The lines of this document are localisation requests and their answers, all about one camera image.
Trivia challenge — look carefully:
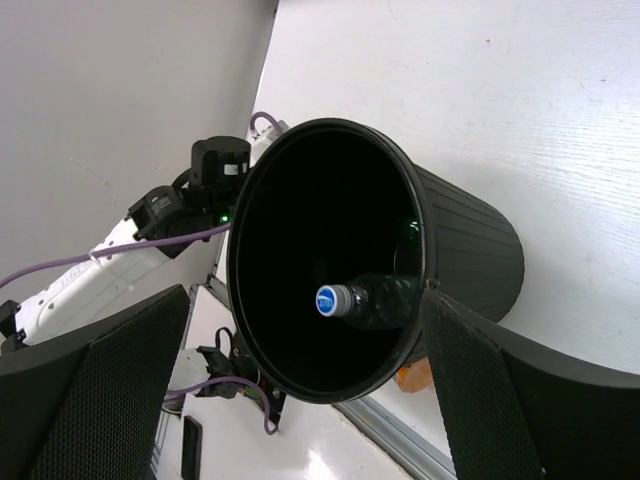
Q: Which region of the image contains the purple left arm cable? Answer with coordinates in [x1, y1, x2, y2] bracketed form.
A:
[0, 110, 281, 436]

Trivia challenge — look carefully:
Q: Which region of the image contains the clear unlabelled plastic bottle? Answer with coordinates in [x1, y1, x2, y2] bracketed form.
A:
[315, 273, 421, 330]

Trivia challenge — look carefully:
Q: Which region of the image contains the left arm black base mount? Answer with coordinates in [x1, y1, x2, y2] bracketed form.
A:
[179, 324, 289, 480]

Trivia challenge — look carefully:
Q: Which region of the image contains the orange juice bottle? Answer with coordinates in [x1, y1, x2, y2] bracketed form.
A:
[394, 358, 433, 394]

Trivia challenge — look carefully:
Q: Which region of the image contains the black plastic waste bin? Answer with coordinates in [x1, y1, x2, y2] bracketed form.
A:
[227, 118, 525, 404]

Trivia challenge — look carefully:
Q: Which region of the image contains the green plastic soda bottle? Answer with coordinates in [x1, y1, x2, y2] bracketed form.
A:
[393, 219, 422, 276]

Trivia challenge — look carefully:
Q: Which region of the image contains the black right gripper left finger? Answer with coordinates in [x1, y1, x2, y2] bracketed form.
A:
[1, 285, 190, 479]

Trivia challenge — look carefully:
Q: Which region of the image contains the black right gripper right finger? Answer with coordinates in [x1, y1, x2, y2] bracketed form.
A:
[420, 287, 639, 479]

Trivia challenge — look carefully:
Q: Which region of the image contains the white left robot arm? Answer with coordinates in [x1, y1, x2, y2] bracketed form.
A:
[1, 112, 289, 353]

